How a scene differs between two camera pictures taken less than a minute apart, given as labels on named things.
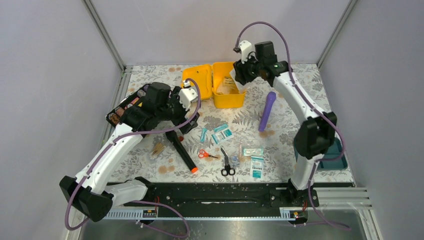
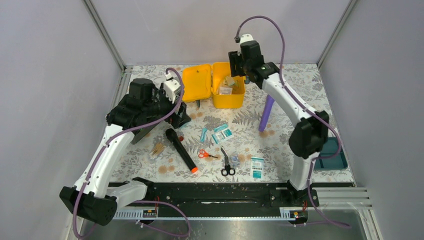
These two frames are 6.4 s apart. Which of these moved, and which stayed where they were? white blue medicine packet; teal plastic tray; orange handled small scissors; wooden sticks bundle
Moved: white blue medicine packet
Stayed: wooden sticks bundle; teal plastic tray; orange handled small scissors
